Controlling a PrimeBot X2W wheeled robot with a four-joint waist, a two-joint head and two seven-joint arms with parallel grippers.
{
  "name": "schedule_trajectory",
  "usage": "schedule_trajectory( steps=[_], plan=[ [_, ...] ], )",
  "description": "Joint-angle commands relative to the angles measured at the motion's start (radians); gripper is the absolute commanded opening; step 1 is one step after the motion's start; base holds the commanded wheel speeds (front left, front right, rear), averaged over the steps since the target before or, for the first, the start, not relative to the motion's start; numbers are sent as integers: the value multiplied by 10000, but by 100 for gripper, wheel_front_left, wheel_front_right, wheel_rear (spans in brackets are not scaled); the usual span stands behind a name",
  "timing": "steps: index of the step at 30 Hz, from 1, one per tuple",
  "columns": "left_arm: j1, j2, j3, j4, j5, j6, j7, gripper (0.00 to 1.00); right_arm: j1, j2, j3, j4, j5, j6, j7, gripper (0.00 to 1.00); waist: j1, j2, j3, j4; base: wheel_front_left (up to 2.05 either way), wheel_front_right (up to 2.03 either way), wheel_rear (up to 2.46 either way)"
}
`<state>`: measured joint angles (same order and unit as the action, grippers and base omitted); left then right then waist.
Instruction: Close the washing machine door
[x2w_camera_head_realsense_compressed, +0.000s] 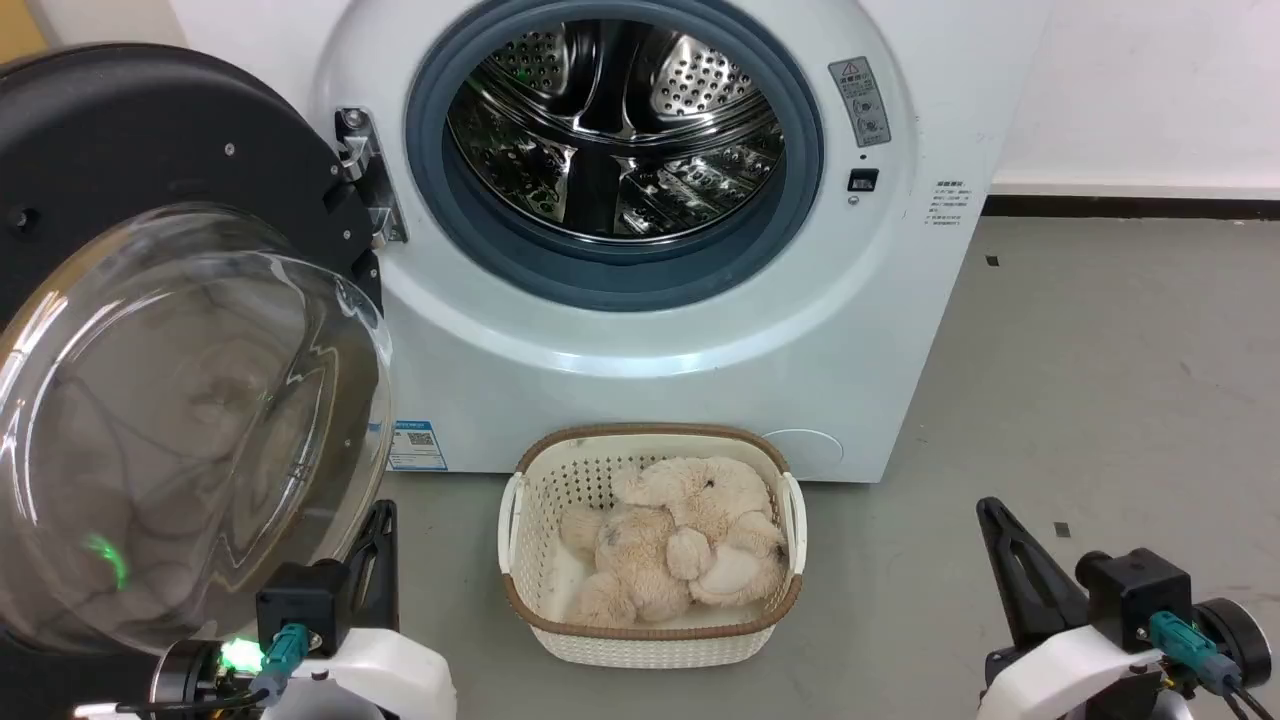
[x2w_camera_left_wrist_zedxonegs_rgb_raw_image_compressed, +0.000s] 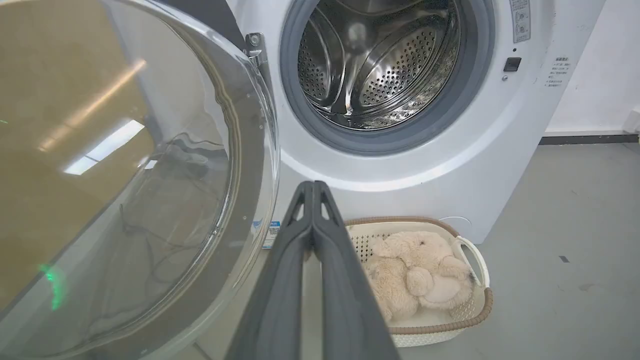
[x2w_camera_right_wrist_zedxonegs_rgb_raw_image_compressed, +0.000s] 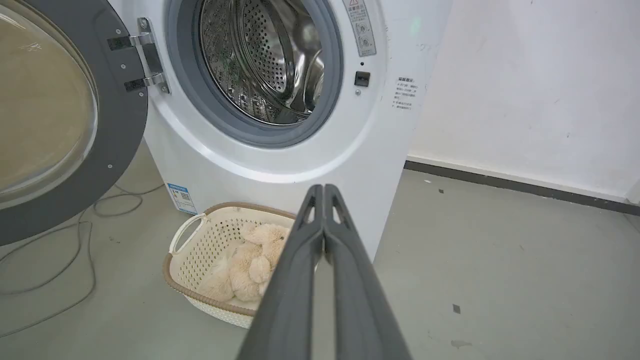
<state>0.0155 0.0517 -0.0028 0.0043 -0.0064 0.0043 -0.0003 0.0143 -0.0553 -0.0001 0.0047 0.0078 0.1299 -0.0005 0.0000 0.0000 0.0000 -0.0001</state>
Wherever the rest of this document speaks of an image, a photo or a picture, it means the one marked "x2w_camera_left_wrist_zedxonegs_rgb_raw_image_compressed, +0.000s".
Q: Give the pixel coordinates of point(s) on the white plastic laundry basket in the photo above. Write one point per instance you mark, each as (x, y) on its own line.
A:
(465, 320)

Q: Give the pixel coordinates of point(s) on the cream plush teddy bear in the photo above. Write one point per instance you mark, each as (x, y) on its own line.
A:
(420, 272)

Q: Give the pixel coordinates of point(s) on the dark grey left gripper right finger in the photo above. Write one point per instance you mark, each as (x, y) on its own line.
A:
(345, 300)

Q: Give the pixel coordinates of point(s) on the white front-load washing machine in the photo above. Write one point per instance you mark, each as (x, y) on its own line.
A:
(450, 165)

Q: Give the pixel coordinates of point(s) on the metal door hinge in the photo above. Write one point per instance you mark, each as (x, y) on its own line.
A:
(255, 47)

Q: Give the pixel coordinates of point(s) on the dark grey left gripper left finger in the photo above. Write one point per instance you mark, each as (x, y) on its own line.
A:
(280, 300)

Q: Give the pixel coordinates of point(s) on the steel washing machine drum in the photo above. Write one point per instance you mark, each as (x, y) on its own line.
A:
(375, 60)

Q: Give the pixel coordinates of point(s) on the glass washer door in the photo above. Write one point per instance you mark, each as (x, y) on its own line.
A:
(125, 175)

